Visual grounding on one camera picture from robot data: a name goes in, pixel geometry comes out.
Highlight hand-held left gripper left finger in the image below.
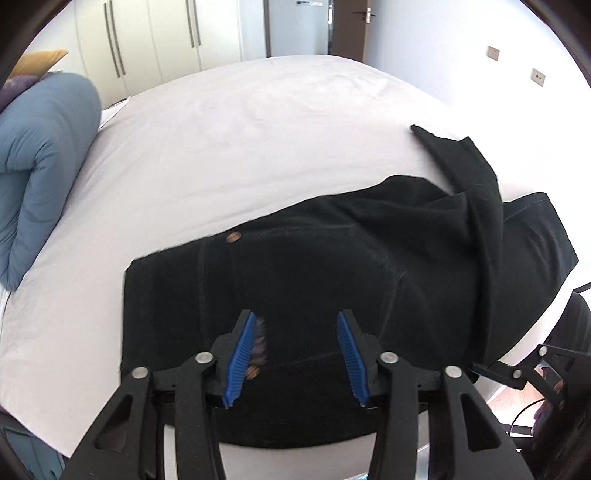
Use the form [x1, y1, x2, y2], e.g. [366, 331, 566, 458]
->
[76, 310, 259, 480]

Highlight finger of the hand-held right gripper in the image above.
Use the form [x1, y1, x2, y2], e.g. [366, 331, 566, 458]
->
[470, 344, 572, 391]

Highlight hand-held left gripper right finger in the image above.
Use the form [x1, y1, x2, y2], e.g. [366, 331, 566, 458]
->
[336, 310, 527, 480]

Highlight black pants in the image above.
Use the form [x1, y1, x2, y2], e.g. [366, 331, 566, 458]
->
[121, 124, 580, 450]

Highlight bed with white sheet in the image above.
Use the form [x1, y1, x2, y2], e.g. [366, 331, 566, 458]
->
[0, 54, 575, 480]

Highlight blue folded duvet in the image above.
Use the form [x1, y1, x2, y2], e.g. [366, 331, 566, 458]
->
[0, 71, 103, 291]

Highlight dark brown door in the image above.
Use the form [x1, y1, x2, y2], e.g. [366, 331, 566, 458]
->
[325, 0, 372, 64]

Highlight white wardrobe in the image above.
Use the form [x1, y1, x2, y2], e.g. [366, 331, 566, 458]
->
[60, 0, 243, 109]

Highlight pale grey door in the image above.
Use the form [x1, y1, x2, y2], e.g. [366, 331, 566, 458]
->
[270, 0, 331, 58]

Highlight yellow pillow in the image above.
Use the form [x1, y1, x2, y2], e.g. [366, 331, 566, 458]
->
[9, 49, 70, 77]

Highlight black cable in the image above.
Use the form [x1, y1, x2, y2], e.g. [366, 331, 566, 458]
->
[507, 398, 555, 435]

